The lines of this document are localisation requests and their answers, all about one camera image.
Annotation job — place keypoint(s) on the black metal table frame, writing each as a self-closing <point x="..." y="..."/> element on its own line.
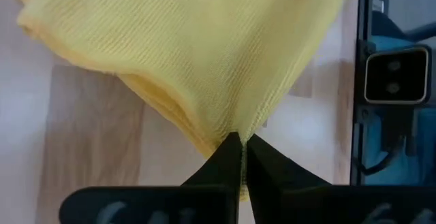
<point x="362" y="13"/>

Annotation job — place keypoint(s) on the yellow microfiber towel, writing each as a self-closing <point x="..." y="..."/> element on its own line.
<point x="187" y="47"/>

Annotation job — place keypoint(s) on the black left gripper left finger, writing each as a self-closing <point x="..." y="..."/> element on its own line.
<point x="218" y="183"/>

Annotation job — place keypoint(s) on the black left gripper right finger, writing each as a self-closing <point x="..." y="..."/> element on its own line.
<point x="269" y="176"/>

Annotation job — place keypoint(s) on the black table-level camera box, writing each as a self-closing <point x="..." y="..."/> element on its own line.
<point x="395" y="76"/>

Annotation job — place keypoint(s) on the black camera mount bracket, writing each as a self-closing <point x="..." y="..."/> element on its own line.
<point x="396" y="125"/>

